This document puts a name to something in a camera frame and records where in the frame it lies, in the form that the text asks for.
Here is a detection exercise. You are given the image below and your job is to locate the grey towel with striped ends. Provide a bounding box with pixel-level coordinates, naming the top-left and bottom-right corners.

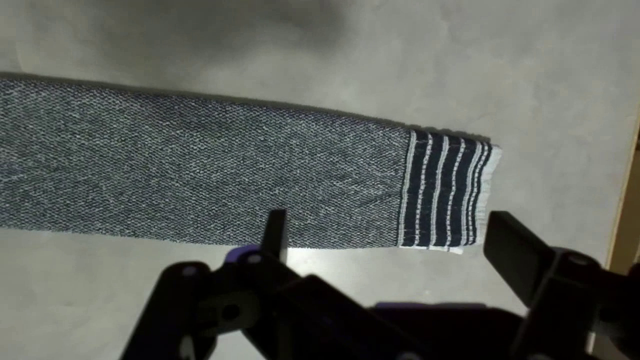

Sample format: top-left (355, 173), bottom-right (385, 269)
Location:
top-left (0, 71), bottom-right (504, 254)

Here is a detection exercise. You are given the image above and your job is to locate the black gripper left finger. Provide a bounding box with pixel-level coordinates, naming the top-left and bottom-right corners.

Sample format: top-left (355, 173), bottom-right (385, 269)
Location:
top-left (123, 209), bottom-right (377, 360)

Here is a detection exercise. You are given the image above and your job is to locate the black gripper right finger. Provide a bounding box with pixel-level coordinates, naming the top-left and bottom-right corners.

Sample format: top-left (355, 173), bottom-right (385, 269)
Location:
top-left (483, 210), bottom-right (640, 360)

